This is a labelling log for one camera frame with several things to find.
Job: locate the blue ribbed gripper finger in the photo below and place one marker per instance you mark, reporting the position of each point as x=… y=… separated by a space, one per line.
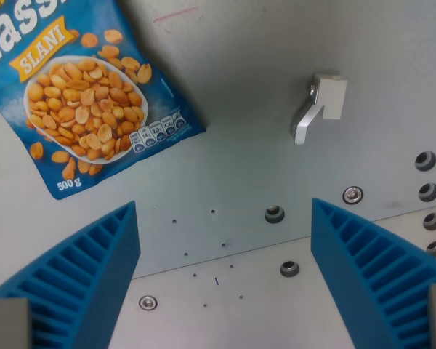
x=72 y=276
x=370 y=269

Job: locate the silver screw with washer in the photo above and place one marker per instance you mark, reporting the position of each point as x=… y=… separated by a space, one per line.
x=353 y=195
x=148 y=302

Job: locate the blue salted peanuts bag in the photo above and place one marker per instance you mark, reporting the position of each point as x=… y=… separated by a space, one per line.
x=83 y=94

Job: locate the grey metal clamp bracket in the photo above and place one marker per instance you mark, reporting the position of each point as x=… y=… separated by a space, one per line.
x=319 y=103

